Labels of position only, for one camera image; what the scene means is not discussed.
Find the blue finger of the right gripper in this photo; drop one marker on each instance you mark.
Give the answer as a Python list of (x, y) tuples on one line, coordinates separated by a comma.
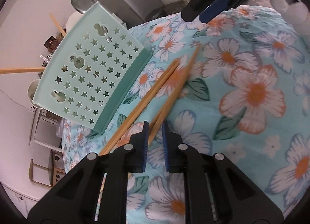
[(213, 10)]

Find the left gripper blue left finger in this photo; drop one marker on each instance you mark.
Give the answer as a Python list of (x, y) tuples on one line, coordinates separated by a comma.
[(145, 135)]

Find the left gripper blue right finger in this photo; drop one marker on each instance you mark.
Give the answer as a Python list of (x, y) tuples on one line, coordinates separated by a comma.
[(165, 134)]

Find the wooden chopstick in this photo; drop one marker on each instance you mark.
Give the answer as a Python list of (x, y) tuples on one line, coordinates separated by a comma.
[(165, 109), (56, 23), (140, 107), (21, 70)]

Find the right white gloved hand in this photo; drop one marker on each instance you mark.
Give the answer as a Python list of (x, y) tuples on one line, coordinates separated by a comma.
[(294, 12)]

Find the floral blue tablecloth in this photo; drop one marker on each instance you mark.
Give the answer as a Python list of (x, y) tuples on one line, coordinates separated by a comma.
[(247, 97)]

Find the mint green utensil holder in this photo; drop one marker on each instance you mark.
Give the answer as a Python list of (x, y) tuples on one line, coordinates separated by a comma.
[(91, 71)]

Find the white ladle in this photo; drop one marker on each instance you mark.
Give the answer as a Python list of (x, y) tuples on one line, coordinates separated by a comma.
[(32, 89)]

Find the grey metal ladle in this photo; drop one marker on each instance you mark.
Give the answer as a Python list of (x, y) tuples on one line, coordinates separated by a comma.
[(82, 6)]

